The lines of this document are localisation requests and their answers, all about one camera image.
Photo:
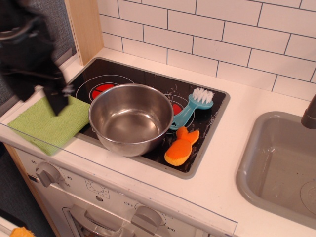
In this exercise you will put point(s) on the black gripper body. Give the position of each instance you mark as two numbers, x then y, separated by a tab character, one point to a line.
26	61

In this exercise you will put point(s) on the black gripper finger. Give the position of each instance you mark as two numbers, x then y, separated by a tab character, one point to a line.
57	98

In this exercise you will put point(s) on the green cloth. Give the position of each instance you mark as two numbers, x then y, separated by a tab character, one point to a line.
47	131

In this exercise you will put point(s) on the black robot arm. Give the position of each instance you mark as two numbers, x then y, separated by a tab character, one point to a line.
15	14

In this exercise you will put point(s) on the stainless steel bowl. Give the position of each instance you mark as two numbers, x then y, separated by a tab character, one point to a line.
131	119

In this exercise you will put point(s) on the black toy stovetop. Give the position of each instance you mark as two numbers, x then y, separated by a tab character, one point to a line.
100	75

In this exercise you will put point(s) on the grey left timer knob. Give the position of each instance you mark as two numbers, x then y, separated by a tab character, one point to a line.
47	174

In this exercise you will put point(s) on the orange plush fish toy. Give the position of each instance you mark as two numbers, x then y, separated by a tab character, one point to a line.
181	148

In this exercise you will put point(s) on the orange object bottom left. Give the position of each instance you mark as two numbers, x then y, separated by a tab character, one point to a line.
21	232

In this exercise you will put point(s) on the blue dish brush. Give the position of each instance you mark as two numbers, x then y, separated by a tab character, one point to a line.
199	99

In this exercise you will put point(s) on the grey right oven knob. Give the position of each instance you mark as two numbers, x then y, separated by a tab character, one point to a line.
147	219

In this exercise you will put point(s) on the grey plastic sink basin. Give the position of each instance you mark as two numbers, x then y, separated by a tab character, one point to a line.
277	171

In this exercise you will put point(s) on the grey faucet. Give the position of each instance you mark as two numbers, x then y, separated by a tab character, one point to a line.
308	119

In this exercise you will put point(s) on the wooden side post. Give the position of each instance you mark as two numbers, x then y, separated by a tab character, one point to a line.
85	25

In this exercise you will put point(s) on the oven door handle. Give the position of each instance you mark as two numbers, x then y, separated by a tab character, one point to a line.
104	219

